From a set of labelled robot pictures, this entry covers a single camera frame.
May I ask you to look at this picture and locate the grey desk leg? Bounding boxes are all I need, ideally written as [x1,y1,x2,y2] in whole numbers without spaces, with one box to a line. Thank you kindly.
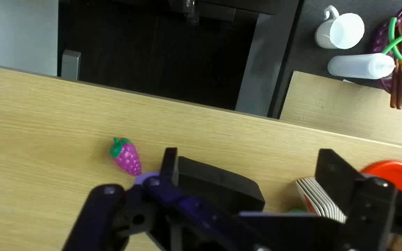
[234,12,301,117]

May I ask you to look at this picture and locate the white mug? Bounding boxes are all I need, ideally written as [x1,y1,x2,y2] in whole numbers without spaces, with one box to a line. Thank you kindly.
[314,4,365,51]

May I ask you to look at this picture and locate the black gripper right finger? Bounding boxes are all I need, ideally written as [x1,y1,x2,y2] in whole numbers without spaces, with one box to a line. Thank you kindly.
[314,147,402,251]

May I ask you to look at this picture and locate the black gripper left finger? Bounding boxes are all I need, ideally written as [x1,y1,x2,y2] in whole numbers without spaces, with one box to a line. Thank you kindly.
[61,146,240,251]

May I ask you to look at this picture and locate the green plastic tube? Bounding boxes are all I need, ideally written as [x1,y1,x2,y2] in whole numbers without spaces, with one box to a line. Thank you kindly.
[381,16,402,64]

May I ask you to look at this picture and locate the white plastic bottle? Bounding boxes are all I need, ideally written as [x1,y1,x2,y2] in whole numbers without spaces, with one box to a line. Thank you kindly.
[326,51,396,80]

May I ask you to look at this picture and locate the purple plastic grapes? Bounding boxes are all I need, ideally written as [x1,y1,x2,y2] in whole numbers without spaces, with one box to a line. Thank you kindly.
[108,135,143,177]

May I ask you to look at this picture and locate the brown sticks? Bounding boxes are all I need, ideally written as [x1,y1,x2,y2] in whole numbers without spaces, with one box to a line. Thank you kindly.
[388,60,402,111]

